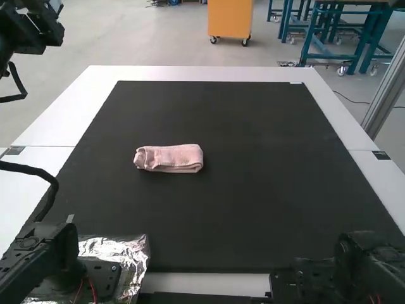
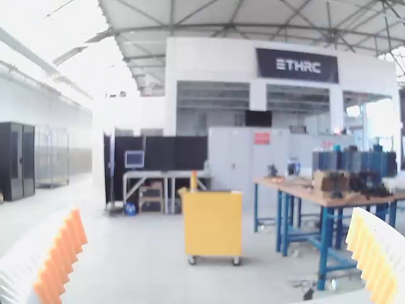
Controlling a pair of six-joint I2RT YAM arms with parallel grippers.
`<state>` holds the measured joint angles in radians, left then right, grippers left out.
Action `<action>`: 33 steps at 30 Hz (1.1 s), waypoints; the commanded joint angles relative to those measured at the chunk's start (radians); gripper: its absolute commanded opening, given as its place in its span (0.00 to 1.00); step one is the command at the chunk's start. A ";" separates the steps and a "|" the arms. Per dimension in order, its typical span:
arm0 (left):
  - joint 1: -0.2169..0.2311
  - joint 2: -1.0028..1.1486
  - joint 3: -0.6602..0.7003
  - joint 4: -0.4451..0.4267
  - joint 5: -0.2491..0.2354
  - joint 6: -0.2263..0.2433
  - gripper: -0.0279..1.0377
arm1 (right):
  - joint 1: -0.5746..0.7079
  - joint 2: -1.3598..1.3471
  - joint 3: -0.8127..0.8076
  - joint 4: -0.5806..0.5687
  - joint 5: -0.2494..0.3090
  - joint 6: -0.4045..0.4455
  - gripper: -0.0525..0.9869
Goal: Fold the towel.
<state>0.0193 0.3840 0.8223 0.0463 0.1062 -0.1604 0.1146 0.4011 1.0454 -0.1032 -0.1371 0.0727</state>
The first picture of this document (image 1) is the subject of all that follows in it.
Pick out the pale towel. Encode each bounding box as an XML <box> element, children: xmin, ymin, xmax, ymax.
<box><xmin>132</xmin><ymin>143</ymin><xmax>205</xmax><ymax>174</ymax></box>

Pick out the black mat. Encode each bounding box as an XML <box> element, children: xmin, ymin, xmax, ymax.
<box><xmin>19</xmin><ymin>80</ymin><xmax>405</xmax><ymax>274</ymax></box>

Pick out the silver foil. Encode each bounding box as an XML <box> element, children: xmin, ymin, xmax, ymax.
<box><xmin>77</xmin><ymin>233</ymin><xmax>151</xmax><ymax>301</ymax></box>

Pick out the orange wheeled cabinet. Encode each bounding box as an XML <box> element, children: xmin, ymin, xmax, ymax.
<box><xmin>207</xmin><ymin>0</ymin><xmax>254</xmax><ymax>47</ymax></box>

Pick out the dark base panel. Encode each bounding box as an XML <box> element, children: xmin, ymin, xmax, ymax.
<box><xmin>268</xmin><ymin>258</ymin><xmax>341</xmax><ymax>304</ymax></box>

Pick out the black cable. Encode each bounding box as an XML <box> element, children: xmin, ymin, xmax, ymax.
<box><xmin>0</xmin><ymin>61</ymin><xmax>28</xmax><ymax>104</ymax></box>
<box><xmin>0</xmin><ymin>160</ymin><xmax>60</xmax><ymax>224</ymax></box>

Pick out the blue metal frame trolley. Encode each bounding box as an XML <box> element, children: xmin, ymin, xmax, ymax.
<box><xmin>266</xmin><ymin>0</ymin><xmax>314</xmax><ymax>44</ymax></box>
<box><xmin>298</xmin><ymin>0</ymin><xmax>399</xmax><ymax>77</ymax></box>

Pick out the aluminium profile post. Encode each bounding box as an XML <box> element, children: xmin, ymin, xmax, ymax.
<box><xmin>360</xmin><ymin>39</ymin><xmax>405</xmax><ymax>141</ymax></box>

